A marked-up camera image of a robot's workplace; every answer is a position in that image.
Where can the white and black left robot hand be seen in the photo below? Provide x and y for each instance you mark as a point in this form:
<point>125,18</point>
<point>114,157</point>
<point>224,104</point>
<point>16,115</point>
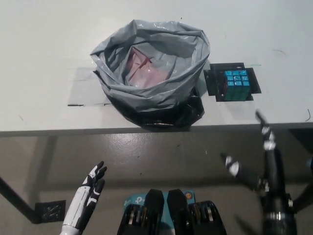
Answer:
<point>82,203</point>

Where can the grey plastic bag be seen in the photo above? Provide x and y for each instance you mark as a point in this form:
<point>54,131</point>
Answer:
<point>146,96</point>

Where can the rubik's cube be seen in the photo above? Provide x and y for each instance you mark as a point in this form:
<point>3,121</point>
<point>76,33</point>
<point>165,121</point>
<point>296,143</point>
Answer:
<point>236,82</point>

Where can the black floor tape patch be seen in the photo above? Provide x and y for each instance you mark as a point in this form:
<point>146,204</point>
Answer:
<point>50,211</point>

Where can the teal tp-link box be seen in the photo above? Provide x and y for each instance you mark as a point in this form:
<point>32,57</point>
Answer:
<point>133,198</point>

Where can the black table leg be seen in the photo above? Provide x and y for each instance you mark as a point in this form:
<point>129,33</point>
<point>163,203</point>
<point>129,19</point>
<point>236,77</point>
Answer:
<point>302,199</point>
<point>19,195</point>

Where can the clear tape patch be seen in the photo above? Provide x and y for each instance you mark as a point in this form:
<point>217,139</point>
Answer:
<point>83,90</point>

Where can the black ribbed robot torso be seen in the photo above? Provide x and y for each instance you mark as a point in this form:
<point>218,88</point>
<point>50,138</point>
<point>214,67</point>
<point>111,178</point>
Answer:
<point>200,218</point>

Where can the pink packet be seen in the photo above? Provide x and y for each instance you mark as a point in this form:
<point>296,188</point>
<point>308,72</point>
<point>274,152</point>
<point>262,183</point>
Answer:
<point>146,73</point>

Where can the black tape square marker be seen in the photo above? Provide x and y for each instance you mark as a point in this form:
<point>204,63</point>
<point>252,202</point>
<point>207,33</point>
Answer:
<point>212,80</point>

